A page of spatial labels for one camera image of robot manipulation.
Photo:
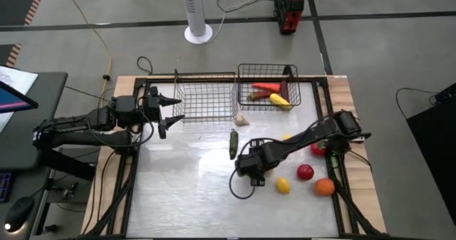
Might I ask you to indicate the large black case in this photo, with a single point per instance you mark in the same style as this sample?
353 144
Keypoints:
434 144

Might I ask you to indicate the dark red vegetable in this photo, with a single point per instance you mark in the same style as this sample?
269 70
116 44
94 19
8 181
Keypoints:
284 90

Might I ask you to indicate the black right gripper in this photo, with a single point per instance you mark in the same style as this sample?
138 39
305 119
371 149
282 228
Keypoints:
251 165

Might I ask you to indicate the white tower fan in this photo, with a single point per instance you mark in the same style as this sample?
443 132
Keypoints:
196 12

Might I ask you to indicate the red and black power station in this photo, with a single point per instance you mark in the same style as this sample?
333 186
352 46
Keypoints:
289 8

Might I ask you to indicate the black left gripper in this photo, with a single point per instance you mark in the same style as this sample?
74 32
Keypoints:
152 108

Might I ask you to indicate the red pepper with green stem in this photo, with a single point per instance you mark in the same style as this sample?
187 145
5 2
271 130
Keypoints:
261 94

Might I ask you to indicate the black computer mouse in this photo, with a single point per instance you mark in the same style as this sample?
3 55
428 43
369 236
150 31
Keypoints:
19 211

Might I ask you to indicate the tilted flat screen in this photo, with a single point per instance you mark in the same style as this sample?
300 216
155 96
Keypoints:
10 99

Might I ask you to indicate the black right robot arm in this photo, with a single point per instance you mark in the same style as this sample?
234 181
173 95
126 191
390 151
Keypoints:
313 133

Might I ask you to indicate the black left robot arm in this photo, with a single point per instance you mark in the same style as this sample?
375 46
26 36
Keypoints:
78 126

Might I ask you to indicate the black mat striped orange edge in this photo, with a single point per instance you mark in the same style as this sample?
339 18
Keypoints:
5 55
18 1

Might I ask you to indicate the bright red apple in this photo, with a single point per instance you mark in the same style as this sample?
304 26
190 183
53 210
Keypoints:
305 172

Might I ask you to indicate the orange fruit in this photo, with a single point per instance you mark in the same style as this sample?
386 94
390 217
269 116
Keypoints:
324 187

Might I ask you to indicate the dark keyboard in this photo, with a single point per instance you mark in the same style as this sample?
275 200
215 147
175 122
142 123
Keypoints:
5 186

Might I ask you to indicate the white paper sheet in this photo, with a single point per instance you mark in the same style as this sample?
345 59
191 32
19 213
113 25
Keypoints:
16 78

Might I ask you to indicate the white garlic bulb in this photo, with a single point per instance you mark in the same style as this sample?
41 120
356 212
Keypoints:
241 120

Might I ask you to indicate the red tomato with green top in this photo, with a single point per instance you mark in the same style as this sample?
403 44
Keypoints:
318 149

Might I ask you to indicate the black desk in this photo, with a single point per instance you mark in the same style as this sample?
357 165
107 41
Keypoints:
46 90

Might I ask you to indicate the orange carrot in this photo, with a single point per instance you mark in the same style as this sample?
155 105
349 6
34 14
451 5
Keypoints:
267 87

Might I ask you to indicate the green cucumber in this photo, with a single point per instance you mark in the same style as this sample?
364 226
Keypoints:
233 144

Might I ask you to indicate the yellow lemon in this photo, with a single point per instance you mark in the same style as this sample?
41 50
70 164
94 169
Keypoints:
283 185
287 137

